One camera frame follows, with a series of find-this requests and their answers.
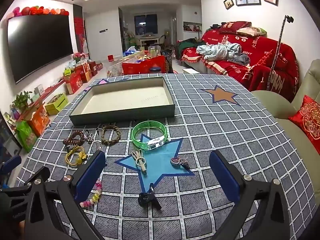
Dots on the beige leather armchair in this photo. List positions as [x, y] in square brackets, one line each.
[265, 100]

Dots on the green snack bag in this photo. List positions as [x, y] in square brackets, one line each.
[26, 136]

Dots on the black hair clip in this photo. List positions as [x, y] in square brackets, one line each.
[144, 198]

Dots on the red wall decoration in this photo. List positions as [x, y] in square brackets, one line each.
[80, 35]

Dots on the white low stool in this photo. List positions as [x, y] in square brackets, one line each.
[195, 71]

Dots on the clear plastic container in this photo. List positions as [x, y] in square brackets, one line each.
[154, 51]

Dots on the orange gift bag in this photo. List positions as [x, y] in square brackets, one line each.
[40, 122]

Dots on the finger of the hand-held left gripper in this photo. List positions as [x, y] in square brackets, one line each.
[37, 173]
[11, 163]

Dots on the red printed pillow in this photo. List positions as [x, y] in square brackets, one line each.
[235, 27]

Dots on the red gift bag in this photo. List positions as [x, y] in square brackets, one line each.
[140, 67]

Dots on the red patterned gift box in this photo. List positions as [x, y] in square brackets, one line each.
[73, 82]

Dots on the green potted plant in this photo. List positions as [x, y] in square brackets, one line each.
[22, 100]

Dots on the grey checked tablecloth with stars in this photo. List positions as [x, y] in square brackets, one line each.
[225, 130]

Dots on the blue lidded jar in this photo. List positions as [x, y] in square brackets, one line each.
[155, 70]

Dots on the small black photo frame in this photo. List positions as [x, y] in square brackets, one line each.
[228, 3]

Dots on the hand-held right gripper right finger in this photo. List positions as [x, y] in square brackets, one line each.
[223, 175]

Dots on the white dining table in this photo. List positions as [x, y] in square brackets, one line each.
[148, 40]

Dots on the paper flower garland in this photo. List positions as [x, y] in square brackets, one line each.
[37, 10]

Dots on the floral pillow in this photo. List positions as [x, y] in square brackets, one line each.
[251, 31]

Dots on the black pole stand with clamp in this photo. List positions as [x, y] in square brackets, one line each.
[277, 50]

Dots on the dark green cloth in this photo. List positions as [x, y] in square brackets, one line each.
[186, 47]

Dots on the small metal clip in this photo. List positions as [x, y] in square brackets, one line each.
[98, 146]

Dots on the green gift box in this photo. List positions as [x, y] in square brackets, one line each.
[56, 103]

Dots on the red embroidered cushion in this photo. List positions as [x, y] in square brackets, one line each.
[307, 120]

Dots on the black television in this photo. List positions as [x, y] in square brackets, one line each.
[37, 42]

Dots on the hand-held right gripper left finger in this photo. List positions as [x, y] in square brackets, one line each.
[91, 172]

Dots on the red covered sofa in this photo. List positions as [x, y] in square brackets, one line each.
[275, 62]

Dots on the pink flower bouquet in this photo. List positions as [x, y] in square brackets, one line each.
[80, 56]

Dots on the light blue clothes heap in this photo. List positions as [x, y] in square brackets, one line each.
[217, 51]

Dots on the green shallow box tray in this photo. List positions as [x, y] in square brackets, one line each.
[125, 97]

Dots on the dark window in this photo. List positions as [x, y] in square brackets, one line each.
[146, 23]

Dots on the dark red gift box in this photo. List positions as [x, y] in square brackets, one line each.
[93, 67]

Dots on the red and gold gift box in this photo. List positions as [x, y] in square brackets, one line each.
[83, 72]

